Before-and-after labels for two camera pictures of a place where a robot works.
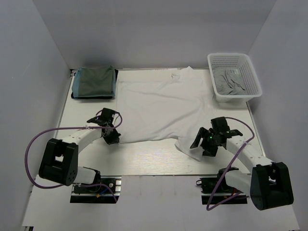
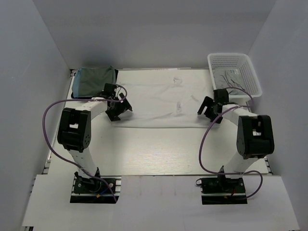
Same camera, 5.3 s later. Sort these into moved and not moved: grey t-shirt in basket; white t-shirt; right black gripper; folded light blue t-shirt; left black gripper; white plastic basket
Moved: left black gripper; white t-shirt; right black gripper
Not moved: folded light blue t-shirt; grey t-shirt in basket; white plastic basket
